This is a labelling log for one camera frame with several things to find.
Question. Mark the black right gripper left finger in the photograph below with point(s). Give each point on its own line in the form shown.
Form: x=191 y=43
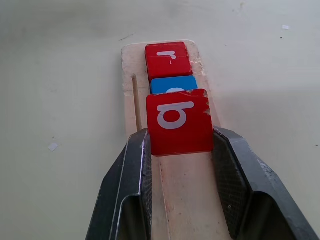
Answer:
x=120 y=190

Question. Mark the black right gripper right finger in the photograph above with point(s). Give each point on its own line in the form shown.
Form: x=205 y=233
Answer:
x=262 y=185

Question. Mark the red letter b block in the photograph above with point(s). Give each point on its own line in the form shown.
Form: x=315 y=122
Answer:
x=180 y=125

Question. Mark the wooden letter tray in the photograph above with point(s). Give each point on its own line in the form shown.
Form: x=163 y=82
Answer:
x=190 y=195

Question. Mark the blue letter o block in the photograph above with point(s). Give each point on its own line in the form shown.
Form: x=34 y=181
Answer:
x=172 y=85

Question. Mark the red letter r block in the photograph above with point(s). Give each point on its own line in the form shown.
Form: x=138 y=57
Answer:
x=168 y=61

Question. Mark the small white paper scrap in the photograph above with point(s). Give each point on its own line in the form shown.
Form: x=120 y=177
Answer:
x=285 y=27
x=53 y=147

